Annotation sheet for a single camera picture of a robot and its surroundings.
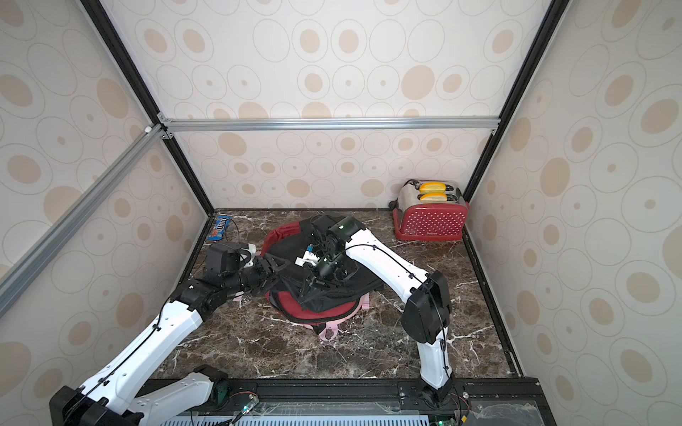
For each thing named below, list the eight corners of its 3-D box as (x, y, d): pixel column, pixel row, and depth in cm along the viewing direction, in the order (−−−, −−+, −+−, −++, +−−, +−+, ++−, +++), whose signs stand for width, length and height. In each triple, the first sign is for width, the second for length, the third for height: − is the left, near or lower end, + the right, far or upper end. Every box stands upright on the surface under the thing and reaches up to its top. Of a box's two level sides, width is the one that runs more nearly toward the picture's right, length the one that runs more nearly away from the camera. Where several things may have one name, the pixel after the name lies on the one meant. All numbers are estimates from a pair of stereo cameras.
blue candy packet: (209, 240, 112) (207, 236, 111) (218, 219, 120) (216, 216, 118) (222, 240, 112) (220, 236, 111) (230, 219, 120) (228, 216, 118)
